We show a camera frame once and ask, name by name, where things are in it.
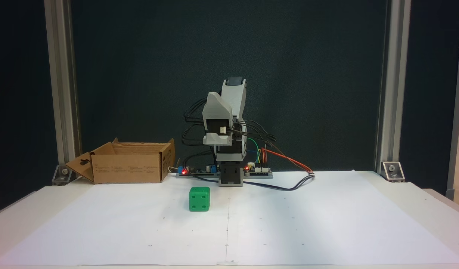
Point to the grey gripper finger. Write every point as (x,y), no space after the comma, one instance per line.
(216,140)
(216,106)

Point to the green dice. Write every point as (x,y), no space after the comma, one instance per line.
(199,200)

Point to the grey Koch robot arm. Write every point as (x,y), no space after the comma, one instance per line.
(235,97)

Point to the circuit board with blue terminal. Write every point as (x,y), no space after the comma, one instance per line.
(199,171)

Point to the small motor driver circuit board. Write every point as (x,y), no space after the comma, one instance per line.
(259,170)

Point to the brown cardboard box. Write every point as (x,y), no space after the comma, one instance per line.
(128,168)

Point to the grey metal upright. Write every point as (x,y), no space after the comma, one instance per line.
(453,149)

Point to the grey base plate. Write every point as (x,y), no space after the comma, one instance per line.
(259,175)

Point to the aluminium frame post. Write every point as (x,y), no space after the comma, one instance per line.
(61,93)
(393,93)

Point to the metal corner bracket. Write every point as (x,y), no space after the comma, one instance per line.
(63,175)
(393,172)

